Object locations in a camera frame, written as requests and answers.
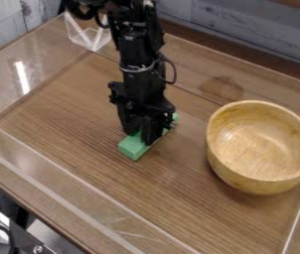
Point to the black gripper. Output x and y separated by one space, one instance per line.
139 98

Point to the green rectangular block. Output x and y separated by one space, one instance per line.
133 147

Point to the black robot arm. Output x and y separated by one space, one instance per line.
131 20

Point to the brown wooden bowl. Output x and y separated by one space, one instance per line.
253 146

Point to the black metal clamp base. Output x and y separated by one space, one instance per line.
25 243

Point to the clear acrylic tray wall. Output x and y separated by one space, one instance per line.
159 205

